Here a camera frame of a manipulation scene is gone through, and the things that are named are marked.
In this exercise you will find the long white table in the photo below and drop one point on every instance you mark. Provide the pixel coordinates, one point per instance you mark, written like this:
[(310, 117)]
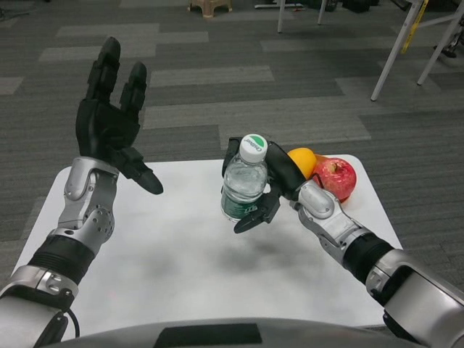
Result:
[(388, 61)]

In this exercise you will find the silver robot chest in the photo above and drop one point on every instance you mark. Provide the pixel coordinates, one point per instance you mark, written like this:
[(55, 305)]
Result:
[(308, 335)]

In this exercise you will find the silver black humanoid robot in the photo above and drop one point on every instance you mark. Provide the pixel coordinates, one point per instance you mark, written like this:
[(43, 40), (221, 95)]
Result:
[(453, 47)]

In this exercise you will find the red apple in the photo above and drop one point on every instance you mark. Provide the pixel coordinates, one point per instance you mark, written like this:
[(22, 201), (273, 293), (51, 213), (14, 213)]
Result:
[(337, 177)]

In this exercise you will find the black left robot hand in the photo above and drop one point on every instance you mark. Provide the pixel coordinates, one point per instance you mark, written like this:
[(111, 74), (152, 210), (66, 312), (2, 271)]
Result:
[(103, 128)]

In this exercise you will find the small white desk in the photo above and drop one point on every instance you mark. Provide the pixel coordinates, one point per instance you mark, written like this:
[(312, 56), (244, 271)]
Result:
[(275, 5)]

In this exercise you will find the clear water bottle green label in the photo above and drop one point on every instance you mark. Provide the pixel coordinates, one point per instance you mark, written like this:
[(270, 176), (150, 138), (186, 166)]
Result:
[(243, 181)]

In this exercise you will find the beige plastic stool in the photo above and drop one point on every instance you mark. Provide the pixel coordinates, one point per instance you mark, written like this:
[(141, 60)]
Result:
[(208, 7)]

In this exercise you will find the yellow lemon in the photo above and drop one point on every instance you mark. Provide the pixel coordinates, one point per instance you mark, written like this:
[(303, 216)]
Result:
[(304, 161)]

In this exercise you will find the yellow tape measure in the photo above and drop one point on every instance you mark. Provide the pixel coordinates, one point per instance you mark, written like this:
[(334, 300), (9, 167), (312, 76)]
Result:
[(407, 36)]

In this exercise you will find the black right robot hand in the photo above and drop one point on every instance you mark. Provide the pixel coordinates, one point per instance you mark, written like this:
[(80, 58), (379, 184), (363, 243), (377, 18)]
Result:
[(284, 170)]

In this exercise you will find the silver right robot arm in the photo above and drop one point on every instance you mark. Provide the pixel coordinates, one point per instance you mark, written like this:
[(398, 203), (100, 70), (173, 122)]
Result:
[(398, 275)]

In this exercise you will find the black box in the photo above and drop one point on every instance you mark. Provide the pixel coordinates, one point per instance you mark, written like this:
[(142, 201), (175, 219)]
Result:
[(355, 4)]

